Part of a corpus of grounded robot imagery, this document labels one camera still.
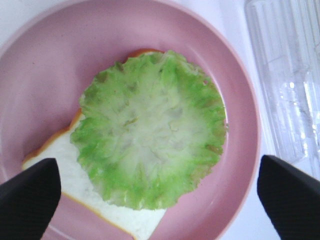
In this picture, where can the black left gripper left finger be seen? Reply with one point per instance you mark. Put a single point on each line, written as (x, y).
(29, 200)

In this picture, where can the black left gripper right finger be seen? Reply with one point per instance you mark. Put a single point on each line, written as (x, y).
(290, 198)

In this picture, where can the white bread slice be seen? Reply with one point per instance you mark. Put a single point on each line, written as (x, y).
(82, 214)

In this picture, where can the green lettuce leaf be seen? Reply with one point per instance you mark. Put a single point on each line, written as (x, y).
(153, 127)

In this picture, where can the pink round plate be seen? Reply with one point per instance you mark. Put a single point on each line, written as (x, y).
(49, 61)

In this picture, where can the clear plastic bread tray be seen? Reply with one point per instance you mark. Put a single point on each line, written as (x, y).
(285, 38)

